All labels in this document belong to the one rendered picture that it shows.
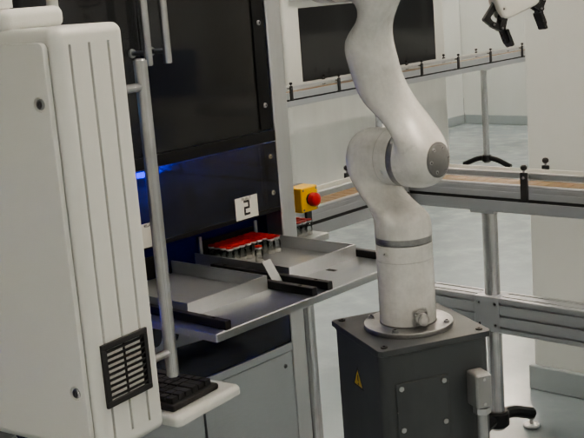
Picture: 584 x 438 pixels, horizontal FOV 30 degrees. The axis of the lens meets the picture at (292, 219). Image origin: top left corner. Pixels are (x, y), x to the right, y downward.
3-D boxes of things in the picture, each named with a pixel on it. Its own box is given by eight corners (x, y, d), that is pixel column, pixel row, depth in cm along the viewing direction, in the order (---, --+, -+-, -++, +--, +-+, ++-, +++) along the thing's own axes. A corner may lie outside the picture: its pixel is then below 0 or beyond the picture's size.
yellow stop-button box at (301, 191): (283, 211, 313) (282, 187, 311) (300, 207, 318) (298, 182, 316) (303, 214, 308) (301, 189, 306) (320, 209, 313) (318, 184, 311)
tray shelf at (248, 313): (78, 311, 263) (77, 304, 262) (275, 247, 313) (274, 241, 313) (216, 342, 231) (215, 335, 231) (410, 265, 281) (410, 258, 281)
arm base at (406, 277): (469, 328, 228) (466, 242, 224) (387, 344, 221) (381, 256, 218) (428, 306, 245) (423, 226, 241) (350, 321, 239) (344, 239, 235)
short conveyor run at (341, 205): (275, 252, 315) (271, 198, 312) (237, 246, 326) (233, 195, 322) (414, 205, 364) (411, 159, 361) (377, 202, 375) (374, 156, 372)
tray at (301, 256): (195, 266, 290) (194, 253, 290) (262, 244, 309) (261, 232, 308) (289, 281, 268) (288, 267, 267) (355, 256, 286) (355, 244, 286)
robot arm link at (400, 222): (407, 249, 221) (400, 133, 216) (341, 240, 235) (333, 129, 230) (444, 237, 229) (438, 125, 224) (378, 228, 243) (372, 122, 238)
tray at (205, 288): (94, 298, 266) (92, 284, 265) (173, 273, 285) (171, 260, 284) (189, 318, 243) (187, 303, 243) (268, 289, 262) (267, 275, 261)
